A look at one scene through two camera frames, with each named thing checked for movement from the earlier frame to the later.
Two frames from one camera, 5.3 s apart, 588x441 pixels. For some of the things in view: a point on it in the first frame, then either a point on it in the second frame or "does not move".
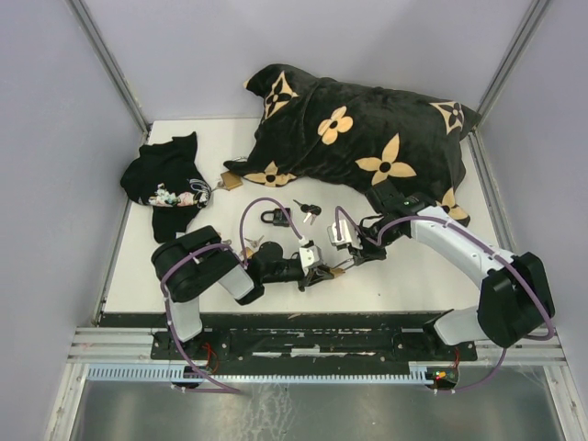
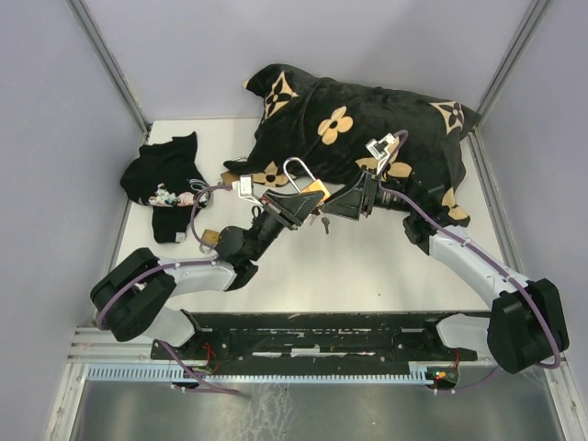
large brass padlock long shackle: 337,271 -> 293,158
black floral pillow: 331,130 does not move
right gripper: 360,254 -> 346,202
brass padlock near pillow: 231,180 does not move
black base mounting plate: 312,342 does not move
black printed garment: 166,177 does not move
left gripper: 314,276 -> 299,206
